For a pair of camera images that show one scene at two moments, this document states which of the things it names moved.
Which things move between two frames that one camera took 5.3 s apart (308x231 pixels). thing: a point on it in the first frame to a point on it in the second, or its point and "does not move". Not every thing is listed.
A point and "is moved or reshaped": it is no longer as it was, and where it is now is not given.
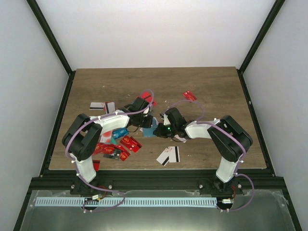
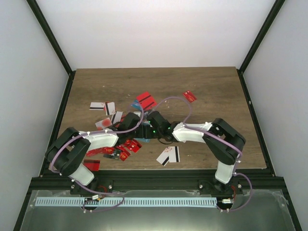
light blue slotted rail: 127,202 does not move
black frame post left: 51,36 does not move
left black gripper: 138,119 to 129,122
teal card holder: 148,132 is moved or reshaped
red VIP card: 124,154 does not move
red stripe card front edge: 96,164 does not move
